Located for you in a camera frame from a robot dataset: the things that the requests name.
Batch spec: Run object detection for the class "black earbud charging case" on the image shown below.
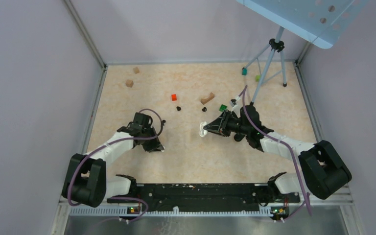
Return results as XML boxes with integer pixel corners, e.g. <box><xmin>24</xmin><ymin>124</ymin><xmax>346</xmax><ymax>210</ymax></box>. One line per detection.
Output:
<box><xmin>234</xmin><ymin>133</ymin><xmax>245</xmax><ymax>142</ymax></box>

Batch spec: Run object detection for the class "green block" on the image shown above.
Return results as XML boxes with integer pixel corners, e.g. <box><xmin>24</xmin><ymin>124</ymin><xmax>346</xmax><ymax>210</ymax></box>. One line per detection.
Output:
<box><xmin>219</xmin><ymin>104</ymin><xmax>227</xmax><ymax>112</ymax></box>

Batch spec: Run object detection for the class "brown wooden arch block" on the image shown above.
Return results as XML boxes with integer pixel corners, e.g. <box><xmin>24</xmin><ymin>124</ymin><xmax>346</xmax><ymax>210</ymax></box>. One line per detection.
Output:
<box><xmin>200</xmin><ymin>93</ymin><xmax>215</xmax><ymax>105</ymax></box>

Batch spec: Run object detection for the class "small tan wooden cube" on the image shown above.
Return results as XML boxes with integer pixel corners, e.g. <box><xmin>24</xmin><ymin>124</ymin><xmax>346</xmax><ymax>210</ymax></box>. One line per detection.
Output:
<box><xmin>133</xmin><ymin>67</ymin><xmax>140</xmax><ymax>74</ymax></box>

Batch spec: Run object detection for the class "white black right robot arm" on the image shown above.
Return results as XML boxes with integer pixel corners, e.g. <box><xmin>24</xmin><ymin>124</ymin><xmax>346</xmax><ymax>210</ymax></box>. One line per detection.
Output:
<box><xmin>200</xmin><ymin>105</ymin><xmax>353</xmax><ymax>202</ymax></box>

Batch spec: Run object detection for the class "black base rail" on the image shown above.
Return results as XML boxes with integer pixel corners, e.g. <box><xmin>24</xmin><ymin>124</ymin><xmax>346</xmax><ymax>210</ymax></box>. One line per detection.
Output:
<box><xmin>107</xmin><ymin>183</ymin><xmax>301</xmax><ymax>212</ymax></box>

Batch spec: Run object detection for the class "white earbud charging case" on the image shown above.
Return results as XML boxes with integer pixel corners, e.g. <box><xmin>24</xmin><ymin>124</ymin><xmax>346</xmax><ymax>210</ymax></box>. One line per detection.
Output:
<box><xmin>199</xmin><ymin>121</ymin><xmax>208</xmax><ymax>137</ymax></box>

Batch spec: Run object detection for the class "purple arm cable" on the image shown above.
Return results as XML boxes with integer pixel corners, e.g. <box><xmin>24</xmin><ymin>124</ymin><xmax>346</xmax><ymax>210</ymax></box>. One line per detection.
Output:
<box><xmin>66</xmin><ymin>108</ymin><xmax>165</xmax><ymax>224</ymax></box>
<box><xmin>235</xmin><ymin>85</ymin><xmax>312</xmax><ymax>223</ymax></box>

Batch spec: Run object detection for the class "grey tripod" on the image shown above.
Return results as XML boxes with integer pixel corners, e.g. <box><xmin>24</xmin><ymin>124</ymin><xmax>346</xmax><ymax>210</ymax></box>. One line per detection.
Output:
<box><xmin>243</xmin><ymin>26</ymin><xmax>287</xmax><ymax>105</ymax></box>

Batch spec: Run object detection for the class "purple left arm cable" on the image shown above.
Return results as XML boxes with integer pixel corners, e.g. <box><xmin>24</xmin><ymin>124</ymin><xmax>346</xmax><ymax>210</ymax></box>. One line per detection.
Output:
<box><xmin>66</xmin><ymin>108</ymin><xmax>165</xmax><ymax>224</ymax></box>

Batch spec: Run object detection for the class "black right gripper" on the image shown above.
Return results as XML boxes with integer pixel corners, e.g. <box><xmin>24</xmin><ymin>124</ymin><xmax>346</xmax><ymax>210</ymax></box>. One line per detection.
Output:
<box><xmin>204</xmin><ymin>109</ymin><xmax>250</xmax><ymax>137</ymax></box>

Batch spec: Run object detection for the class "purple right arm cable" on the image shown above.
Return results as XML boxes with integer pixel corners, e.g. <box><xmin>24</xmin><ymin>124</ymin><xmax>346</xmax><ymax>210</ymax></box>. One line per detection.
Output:
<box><xmin>235</xmin><ymin>85</ymin><xmax>312</xmax><ymax>223</ymax></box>

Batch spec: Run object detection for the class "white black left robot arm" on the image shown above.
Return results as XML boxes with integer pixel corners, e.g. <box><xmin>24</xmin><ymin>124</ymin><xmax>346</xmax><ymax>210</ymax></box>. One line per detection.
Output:
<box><xmin>62</xmin><ymin>111</ymin><xmax>165</xmax><ymax>208</ymax></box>

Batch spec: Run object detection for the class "light blue perforated panel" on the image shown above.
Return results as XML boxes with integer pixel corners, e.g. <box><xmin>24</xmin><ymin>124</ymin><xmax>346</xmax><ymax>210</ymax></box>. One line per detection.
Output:
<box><xmin>238</xmin><ymin>0</ymin><xmax>368</xmax><ymax>49</ymax></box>

